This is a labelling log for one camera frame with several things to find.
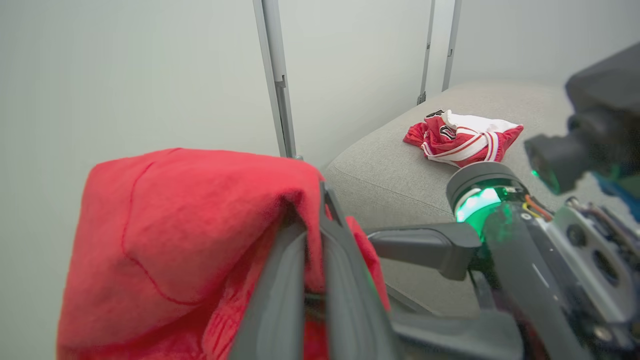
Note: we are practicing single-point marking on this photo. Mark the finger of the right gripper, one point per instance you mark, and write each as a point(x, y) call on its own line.
point(425, 245)
point(455, 340)

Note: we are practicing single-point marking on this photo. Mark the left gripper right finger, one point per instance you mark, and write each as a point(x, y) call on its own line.
point(350, 310)

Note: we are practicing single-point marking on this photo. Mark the grey fabric sofa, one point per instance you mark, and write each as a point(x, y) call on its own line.
point(390, 185)

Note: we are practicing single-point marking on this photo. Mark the blue right wrist camera box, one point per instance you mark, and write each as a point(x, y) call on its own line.
point(600, 105)

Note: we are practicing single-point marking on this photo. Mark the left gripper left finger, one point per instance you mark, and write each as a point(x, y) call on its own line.
point(280, 300)

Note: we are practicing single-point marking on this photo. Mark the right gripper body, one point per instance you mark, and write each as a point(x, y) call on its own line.
point(550, 280)

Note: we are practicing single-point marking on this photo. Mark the red white striped shorts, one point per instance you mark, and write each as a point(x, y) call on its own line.
point(465, 142)

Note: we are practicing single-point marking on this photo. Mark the plain red garment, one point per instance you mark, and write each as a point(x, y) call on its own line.
point(175, 230)

